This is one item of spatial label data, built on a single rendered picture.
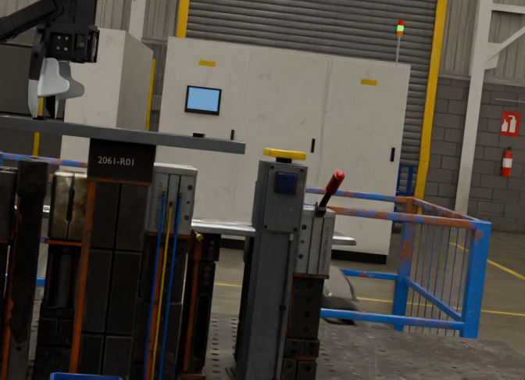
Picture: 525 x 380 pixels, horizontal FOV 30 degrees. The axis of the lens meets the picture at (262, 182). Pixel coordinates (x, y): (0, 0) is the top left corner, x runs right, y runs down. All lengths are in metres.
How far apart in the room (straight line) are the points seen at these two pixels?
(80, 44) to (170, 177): 0.29
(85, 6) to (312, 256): 0.59
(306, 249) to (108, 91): 7.95
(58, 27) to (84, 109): 8.13
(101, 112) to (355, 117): 2.49
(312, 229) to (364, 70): 8.05
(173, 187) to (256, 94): 7.96
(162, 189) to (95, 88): 7.97
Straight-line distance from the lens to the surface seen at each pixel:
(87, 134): 1.48
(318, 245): 1.74
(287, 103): 9.65
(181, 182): 1.68
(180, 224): 1.69
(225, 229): 1.82
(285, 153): 1.55
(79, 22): 1.54
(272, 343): 1.59
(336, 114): 9.70
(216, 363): 2.06
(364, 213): 3.60
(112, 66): 9.63
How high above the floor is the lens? 1.19
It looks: 3 degrees down
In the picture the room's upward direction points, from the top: 6 degrees clockwise
